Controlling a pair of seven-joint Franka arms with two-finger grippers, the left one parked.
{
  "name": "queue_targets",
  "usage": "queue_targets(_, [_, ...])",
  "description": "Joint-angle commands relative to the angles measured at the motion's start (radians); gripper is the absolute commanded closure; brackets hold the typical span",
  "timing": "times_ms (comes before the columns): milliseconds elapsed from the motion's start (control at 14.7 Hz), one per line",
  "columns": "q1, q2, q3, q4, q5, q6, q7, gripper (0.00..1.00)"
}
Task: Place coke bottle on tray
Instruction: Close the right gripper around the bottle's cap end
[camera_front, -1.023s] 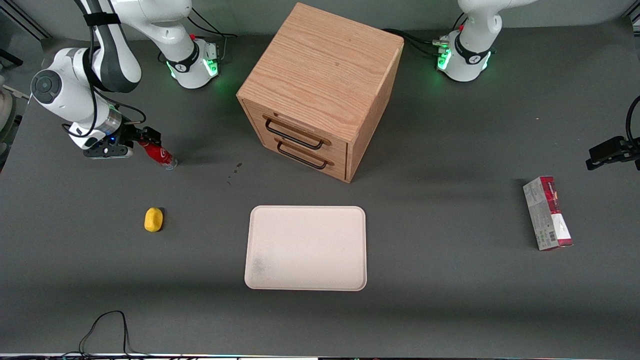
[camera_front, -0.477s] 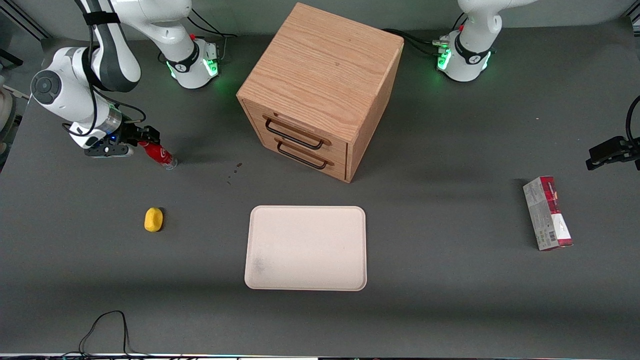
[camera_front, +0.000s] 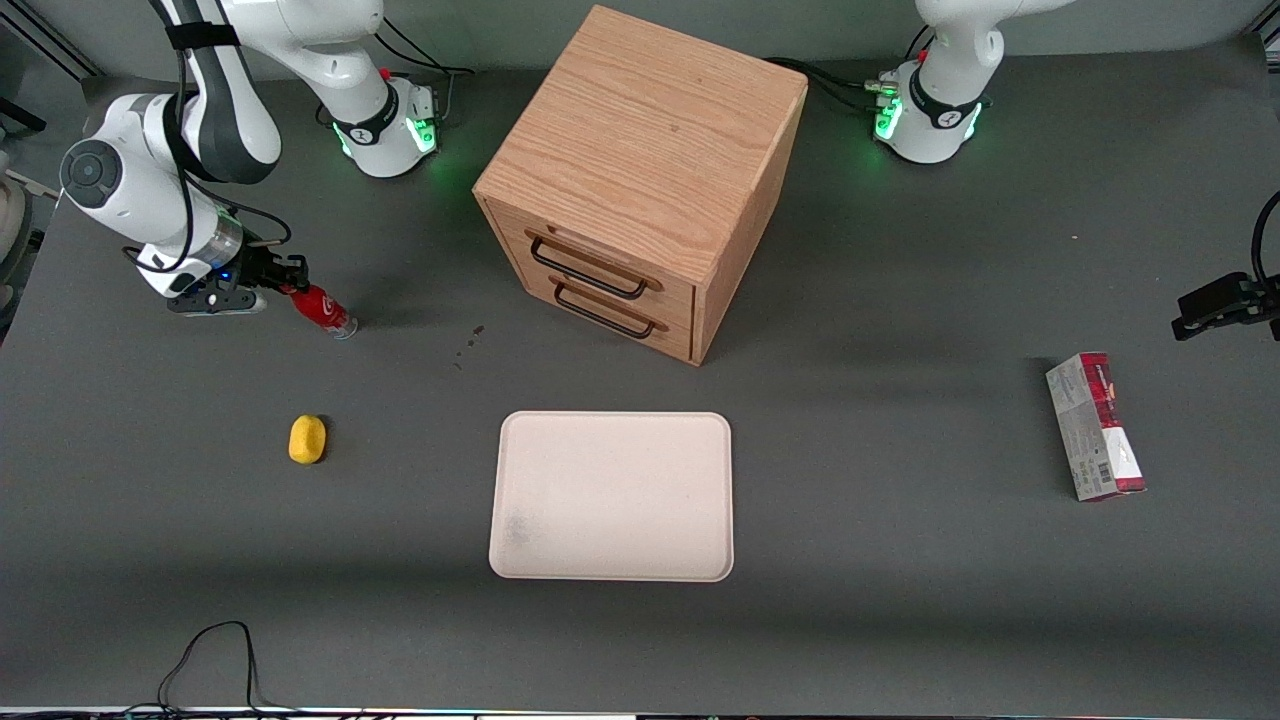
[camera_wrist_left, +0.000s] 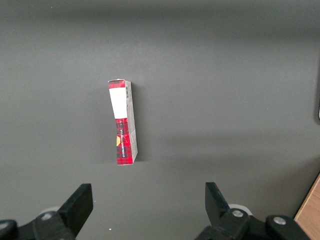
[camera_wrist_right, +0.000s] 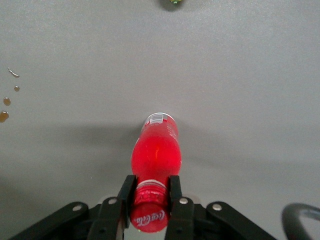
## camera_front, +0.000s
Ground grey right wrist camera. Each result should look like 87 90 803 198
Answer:
166 285 268 317

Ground thin black looped cable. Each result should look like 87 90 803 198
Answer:
155 621 301 717

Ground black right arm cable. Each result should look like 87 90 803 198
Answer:
150 0 293 273

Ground black frame bar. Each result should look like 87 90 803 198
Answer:
0 0 103 81

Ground beige plastic tray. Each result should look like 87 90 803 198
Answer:
488 410 736 584

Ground black wire drawer handle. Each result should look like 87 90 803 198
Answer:
527 232 651 301
552 280 661 341

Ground black left arm base cables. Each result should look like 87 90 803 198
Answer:
765 30 936 113

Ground black right arm base cables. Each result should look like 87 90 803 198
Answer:
378 15 476 126

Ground red and grey carton box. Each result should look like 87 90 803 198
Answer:
1045 351 1148 503

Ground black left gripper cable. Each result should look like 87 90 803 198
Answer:
1252 190 1280 288

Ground wooden drawer cabinet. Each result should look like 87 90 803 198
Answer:
473 4 809 367

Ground yellow lemon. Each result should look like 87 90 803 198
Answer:
288 414 328 466

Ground red coke bottle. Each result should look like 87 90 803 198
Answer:
282 283 358 341

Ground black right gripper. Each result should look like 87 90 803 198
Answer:
213 240 310 298

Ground black arm base cables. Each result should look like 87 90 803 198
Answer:
378 15 476 126
765 30 936 113

